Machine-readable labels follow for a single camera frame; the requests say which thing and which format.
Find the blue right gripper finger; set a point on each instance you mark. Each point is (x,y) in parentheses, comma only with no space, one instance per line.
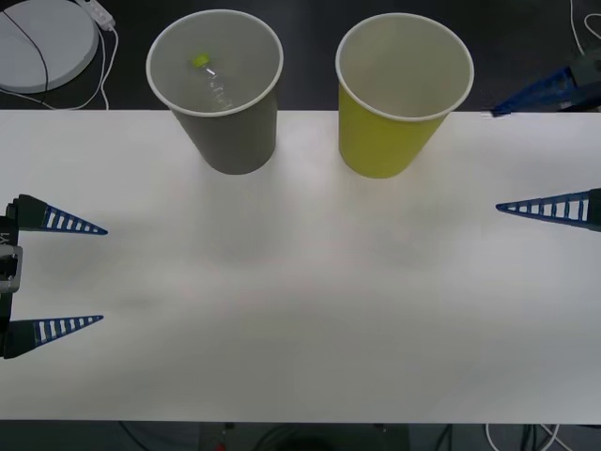
(563,209)
(554,89)

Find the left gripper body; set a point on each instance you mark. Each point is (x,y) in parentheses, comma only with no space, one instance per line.
(8,230)

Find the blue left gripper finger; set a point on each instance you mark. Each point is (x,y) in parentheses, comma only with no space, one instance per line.
(33,216)
(23,336)

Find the clear bottle with green cap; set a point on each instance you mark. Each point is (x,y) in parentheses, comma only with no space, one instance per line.
(216,87)

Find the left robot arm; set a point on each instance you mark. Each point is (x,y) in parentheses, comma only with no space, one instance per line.
(11,270)

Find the round white disc base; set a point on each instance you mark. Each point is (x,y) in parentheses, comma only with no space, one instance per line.
(42,47)

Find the yellow-green plastic bin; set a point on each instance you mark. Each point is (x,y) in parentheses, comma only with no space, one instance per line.
(380,145)

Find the grey plastic bin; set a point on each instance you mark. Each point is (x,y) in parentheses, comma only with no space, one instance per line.
(225,141)

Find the white power strip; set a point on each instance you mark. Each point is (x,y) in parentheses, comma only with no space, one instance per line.
(98,11)

